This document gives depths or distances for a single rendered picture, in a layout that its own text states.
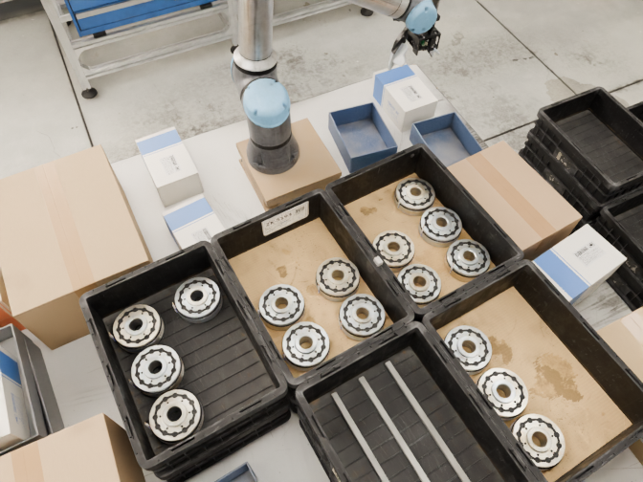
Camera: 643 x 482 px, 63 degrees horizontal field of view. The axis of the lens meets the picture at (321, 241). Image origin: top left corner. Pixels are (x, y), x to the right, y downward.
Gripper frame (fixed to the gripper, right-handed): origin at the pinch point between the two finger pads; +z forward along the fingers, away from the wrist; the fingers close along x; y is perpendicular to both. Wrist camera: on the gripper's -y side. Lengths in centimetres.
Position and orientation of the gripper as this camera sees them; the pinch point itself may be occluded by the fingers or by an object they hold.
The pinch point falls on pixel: (409, 62)
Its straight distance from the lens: 171.4
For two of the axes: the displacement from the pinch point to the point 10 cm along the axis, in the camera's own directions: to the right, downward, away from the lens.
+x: 9.0, -3.6, 2.5
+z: -0.2, 5.3, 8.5
